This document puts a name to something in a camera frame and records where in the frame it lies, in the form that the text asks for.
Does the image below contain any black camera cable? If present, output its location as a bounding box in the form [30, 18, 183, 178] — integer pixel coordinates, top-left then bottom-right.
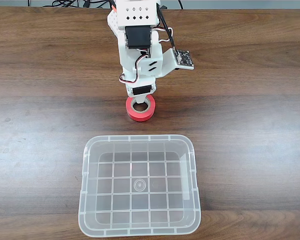
[156, 2, 177, 52]

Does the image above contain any red tape roll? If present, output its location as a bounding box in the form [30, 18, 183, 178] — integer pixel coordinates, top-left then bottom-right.
[125, 95, 157, 123]

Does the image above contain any black cable with plug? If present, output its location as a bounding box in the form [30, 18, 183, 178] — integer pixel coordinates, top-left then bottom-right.
[81, 0, 115, 10]

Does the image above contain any camera board on white mount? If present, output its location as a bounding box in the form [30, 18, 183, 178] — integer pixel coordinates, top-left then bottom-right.
[161, 48, 195, 76]

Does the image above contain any clear plastic box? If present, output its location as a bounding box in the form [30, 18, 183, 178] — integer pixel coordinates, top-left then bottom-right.
[77, 134, 202, 238]

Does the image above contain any tangled black cable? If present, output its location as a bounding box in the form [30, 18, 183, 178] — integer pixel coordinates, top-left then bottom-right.
[51, 0, 79, 8]

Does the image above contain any white red black servo wire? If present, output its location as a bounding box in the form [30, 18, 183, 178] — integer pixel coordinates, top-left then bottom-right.
[118, 48, 151, 85]

